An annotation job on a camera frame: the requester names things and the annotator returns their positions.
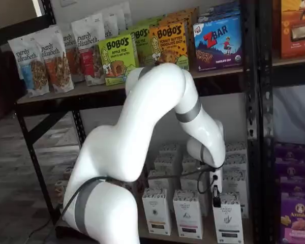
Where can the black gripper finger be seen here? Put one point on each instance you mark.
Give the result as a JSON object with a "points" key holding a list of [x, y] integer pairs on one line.
{"points": [[216, 200]]}

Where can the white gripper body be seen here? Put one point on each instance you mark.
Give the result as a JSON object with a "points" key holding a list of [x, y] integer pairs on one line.
{"points": [[219, 184]]}

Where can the white tea box green strip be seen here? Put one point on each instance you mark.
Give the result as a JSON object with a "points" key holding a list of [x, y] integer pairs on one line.
{"points": [[228, 221], [235, 181], [236, 148], [235, 162]]}

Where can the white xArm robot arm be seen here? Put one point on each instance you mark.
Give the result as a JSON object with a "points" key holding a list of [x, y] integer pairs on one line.
{"points": [[111, 147]]}

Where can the white tea box pink strip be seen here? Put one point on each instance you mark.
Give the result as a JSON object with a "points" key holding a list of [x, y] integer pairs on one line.
{"points": [[190, 181], [188, 216], [189, 162]]}

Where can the white tea box yellow strip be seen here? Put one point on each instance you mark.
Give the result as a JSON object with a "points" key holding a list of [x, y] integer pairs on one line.
{"points": [[170, 150], [165, 164], [162, 184], [156, 211]]}

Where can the purple Annie's snack box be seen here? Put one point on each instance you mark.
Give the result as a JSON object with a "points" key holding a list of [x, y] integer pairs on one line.
{"points": [[289, 155], [297, 223], [294, 183]]}

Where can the black metal shelf rack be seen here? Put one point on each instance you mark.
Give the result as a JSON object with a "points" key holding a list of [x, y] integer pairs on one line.
{"points": [[251, 63], [267, 63]]}

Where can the blue Zbar box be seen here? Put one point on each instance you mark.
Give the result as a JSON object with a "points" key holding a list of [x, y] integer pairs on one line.
{"points": [[218, 45], [218, 11]]}

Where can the yellow Bobo's peanut butter box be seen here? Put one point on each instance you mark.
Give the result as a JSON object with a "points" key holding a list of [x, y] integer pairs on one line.
{"points": [[194, 38], [170, 43]]}

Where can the green oatmeal box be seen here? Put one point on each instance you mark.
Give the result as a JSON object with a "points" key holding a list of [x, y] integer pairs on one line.
{"points": [[61, 190], [68, 172]]}

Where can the green Bobo's apple pie box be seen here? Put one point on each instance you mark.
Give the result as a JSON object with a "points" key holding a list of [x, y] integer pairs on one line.
{"points": [[152, 21], [117, 61], [143, 45]]}

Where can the orange snack box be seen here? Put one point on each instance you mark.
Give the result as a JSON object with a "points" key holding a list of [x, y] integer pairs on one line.
{"points": [[297, 25]]}

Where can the purely elizabeth granola bag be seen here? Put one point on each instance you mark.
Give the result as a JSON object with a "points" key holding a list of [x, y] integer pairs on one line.
{"points": [[125, 15], [76, 66], [111, 23]]}

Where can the granola bag red label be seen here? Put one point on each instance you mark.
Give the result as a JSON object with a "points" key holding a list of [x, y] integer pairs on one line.
{"points": [[89, 50]]}

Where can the granola bag orange label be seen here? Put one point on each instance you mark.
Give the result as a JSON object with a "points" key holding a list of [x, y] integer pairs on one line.
{"points": [[58, 68]]}

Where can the granola bag blue label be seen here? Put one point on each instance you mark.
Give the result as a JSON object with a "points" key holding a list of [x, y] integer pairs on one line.
{"points": [[28, 63]]}

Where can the dark maroon chair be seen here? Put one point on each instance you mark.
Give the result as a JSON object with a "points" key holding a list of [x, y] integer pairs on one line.
{"points": [[5, 89]]}

